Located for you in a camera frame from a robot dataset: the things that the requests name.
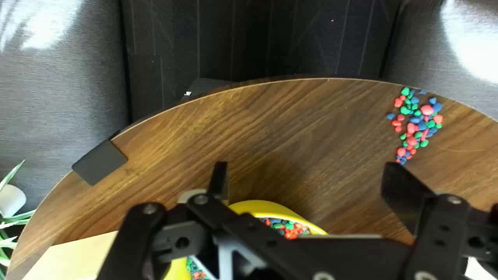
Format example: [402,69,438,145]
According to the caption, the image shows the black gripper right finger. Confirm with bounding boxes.
[380,162,474,280]

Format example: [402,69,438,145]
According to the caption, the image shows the black table leg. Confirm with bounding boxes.
[178,76,246,103]

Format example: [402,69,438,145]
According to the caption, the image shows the spilled colourful beads pile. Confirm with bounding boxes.
[385,86,447,167]

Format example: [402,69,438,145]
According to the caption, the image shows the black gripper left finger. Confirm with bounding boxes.
[100,160,246,280]

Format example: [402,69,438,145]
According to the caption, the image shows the yellow bowl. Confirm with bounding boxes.
[166,199,330,280]

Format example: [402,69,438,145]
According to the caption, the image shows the colourful beads in yellow bowl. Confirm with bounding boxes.
[262,216,313,241]

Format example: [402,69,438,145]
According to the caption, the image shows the green potted plant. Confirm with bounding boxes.
[0,160,38,271]

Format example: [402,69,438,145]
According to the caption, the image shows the black tape patch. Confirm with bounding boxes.
[71,139,130,187]

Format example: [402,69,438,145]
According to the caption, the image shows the dark grey sofa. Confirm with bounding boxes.
[0,0,131,209]

